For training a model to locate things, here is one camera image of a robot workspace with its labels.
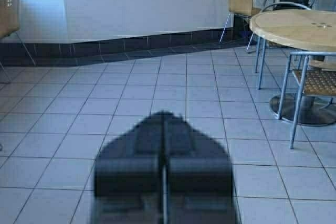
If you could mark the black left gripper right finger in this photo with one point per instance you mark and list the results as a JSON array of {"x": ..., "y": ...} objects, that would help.
[{"x": 197, "y": 176}]

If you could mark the wooden chair by wall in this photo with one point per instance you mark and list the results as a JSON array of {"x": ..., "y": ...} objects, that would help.
[{"x": 242, "y": 8}]

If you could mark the metal wicker seat chair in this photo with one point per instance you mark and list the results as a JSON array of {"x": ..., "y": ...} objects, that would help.
[{"x": 307, "y": 92}]

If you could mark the wooden chair at left edge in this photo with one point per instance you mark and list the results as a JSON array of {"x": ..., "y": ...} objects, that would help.
[{"x": 10, "y": 22}]

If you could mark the round wooden table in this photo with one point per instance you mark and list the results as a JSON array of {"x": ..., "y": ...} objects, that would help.
[{"x": 301, "y": 30}]

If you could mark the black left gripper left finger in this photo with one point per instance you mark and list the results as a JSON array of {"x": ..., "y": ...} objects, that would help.
[{"x": 126, "y": 180}]

